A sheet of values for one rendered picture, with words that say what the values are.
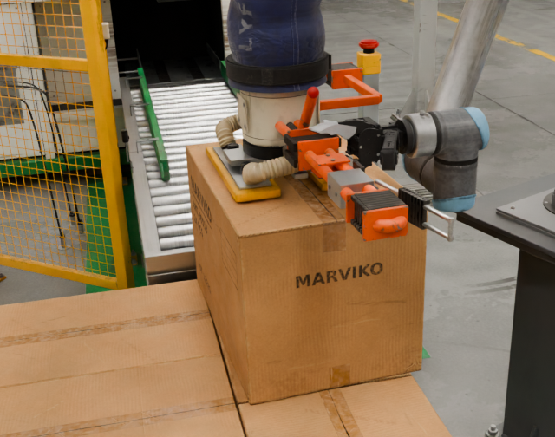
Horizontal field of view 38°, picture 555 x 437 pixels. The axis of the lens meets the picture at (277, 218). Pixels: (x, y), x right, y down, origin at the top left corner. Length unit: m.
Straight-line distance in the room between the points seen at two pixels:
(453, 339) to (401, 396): 1.25
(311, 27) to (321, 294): 0.55
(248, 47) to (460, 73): 0.46
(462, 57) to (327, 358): 0.71
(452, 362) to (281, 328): 1.30
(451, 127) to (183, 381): 0.81
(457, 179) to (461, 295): 1.64
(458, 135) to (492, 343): 1.46
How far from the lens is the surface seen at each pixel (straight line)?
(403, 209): 1.24
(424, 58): 5.38
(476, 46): 1.78
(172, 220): 2.66
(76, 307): 2.19
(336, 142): 1.55
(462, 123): 1.66
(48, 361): 1.98
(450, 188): 1.69
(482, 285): 3.37
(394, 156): 1.53
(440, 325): 3.07
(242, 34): 1.69
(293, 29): 1.67
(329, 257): 1.61
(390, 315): 1.73
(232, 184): 1.72
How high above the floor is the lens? 1.58
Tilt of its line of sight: 23 degrees down
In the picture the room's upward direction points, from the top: 2 degrees counter-clockwise
